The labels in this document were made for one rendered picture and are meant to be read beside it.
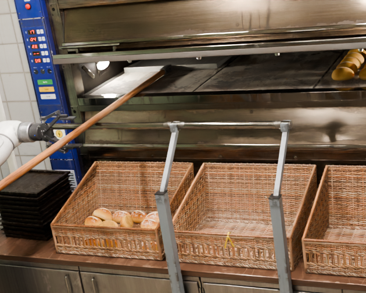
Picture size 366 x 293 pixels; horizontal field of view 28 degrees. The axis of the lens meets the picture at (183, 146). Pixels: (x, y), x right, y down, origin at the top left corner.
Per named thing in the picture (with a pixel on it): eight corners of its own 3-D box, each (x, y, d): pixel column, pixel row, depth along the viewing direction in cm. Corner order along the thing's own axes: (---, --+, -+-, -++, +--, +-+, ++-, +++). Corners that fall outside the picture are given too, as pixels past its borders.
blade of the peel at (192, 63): (217, 68, 380) (216, 63, 379) (124, 72, 402) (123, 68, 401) (239, 50, 411) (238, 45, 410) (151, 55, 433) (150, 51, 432)
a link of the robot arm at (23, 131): (31, 138, 321) (43, 138, 319) (20, 146, 314) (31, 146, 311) (27, 118, 318) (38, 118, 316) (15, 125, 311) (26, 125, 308)
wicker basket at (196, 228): (210, 213, 357) (202, 161, 348) (323, 218, 333) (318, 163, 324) (169, 263, 316) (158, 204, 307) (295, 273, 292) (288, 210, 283)
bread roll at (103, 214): (109, 224, 364) (113, 214, 365) (111, 222, 358) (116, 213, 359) (91, 216, 362) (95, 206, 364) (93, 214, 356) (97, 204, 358)
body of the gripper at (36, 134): (37, 120, 316) (54, 120, 312) (41, 138, 318) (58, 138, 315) (27, 125, 309) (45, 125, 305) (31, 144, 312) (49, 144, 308)
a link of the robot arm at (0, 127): (33, 134, 323) (19, 153, 314) (5, 135, 329) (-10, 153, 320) (24, 115, 317) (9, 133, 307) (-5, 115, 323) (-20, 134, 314)
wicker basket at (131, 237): (104, 208, 381) (94, 160, 372) (203, 213, 358) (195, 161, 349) (54, 254, 340) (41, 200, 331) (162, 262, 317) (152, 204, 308)
